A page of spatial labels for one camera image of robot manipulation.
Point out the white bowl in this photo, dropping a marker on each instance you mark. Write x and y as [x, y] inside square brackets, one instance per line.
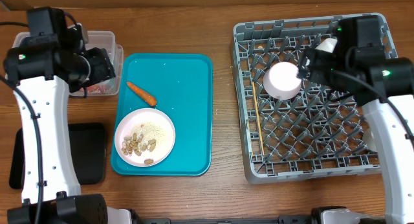
[327, 45]

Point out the red snack wrapper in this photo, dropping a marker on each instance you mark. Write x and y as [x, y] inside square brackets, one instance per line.
[97, 89]

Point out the pile of rice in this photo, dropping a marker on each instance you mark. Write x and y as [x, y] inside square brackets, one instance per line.
[153, 131]

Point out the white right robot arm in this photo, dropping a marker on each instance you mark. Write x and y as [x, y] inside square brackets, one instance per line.
[383, 88]

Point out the white cup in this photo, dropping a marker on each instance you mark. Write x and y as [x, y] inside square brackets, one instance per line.
[368, 139]

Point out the peanut shells pile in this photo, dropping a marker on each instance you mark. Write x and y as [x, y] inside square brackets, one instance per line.
[135, 144]

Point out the wooden chopstick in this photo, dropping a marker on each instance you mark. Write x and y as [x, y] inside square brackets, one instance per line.
[258, 118]

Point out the black tray bin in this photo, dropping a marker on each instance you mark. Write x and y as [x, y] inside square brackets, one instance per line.
[88, 148]

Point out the clear plastic bin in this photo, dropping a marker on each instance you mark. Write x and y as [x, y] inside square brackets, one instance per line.
[81, 60]

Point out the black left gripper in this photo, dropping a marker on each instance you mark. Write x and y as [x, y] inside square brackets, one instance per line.
[103, 69]

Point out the orange carrot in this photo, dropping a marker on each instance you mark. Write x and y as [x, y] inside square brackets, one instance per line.
[145, 96]

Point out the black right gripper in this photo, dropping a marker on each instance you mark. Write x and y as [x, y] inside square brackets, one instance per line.
[310, 65]

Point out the grey plastic dishwasher rack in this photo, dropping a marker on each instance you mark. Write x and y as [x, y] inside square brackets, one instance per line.
[317, 133]

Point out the pink plate with peanuts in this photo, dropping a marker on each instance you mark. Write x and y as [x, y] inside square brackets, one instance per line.
[141, 116]

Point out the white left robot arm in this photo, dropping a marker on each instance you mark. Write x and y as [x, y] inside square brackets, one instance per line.
[51, 191]

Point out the pink bowl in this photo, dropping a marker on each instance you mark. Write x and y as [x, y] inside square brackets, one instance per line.
[281, 81]

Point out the teal plastic tray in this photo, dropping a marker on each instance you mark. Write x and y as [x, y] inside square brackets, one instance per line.
[183, 87]

